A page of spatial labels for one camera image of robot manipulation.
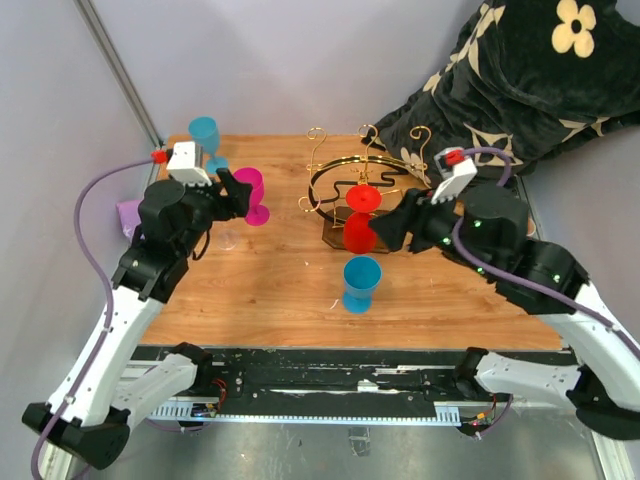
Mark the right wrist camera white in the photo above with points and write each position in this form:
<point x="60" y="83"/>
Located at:
<point x="456" y="169"/>

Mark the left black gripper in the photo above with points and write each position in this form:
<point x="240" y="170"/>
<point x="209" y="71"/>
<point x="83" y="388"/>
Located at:
<point x="239" y="195"/>

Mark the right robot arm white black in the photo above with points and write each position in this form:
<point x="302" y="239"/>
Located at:
<point x="545" y="280"/>

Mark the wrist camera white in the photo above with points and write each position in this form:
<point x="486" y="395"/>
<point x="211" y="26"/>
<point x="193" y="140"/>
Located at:
<point x="456" y="169"/>
<point x="184" y="164"/>

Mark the red wine glass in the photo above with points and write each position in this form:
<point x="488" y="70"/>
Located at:
<point x="363" y="199"/>

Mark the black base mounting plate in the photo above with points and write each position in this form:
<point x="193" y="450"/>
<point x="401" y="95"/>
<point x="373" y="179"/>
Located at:
<point x="427" y="374"/>

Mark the cyan wine glass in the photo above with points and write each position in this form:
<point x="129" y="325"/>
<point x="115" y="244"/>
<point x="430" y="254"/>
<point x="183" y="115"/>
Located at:
<point x="361" y="276"/>
<point x="205" y="132"/>

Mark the aluminium corner rail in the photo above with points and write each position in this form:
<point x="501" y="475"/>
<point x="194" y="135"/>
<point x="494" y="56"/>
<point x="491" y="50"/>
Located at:
<point x="101" y="37"/>

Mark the gold wire wine glass rack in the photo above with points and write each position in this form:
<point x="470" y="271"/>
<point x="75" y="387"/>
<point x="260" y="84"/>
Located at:
<point x="375" y="170"/>

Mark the purple cloth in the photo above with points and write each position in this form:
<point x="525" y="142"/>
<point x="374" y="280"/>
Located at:
<point x="129" y="217"/>

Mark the slotted grey cable duct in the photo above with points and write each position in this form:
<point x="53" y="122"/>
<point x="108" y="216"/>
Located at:
<point x="348" y="409"/>

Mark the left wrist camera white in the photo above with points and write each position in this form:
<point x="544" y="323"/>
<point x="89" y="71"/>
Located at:
<point x="184" y="164"/>

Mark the magenta wine glass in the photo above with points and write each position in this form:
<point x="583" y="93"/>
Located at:
<point x="258" y="213"/>

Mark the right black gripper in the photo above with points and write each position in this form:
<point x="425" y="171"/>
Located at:
<point x="407" y="217"/>

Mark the black floral plush pillow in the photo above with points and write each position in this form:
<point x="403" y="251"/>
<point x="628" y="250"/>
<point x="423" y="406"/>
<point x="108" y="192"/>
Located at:
<point x="535" y="79"/>

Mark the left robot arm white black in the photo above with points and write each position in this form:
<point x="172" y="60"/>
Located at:
<point x="90" y="416"/>

